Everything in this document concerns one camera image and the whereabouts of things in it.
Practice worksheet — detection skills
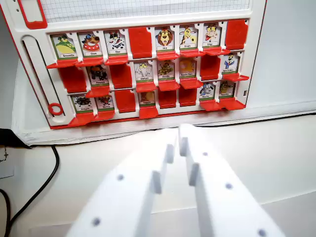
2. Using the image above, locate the red flap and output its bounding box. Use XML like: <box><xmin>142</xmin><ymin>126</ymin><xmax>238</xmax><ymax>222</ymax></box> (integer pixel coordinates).
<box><xmin>156</xmin><ymin>50</ymin><xmax>180</xmax><ymax>61</ymax></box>

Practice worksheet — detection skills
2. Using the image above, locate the white paper label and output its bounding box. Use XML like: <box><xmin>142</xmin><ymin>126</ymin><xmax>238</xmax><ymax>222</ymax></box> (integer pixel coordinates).
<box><xmin>0</xmin><ymin>164</ymin><xmax>15</xmax><ymax>179</ymax></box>

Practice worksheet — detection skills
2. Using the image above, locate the red and white game board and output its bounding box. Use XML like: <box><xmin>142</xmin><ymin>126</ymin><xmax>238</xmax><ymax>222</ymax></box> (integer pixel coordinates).
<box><xmin>0</xmin><ymin>0</ymin><xmax>268</xmax><ymax>130</ymax></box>

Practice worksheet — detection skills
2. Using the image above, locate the black cable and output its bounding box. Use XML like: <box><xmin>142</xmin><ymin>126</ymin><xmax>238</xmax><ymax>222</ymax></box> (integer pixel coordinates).
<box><xmin>0</xmin><ymin>189</ymin><xmax>12</xmax><ymax>237</ymax></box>
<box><xmin>4</xmin><ymin>144</ymin><xmax>61</xmax><ymax>237</ymax></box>

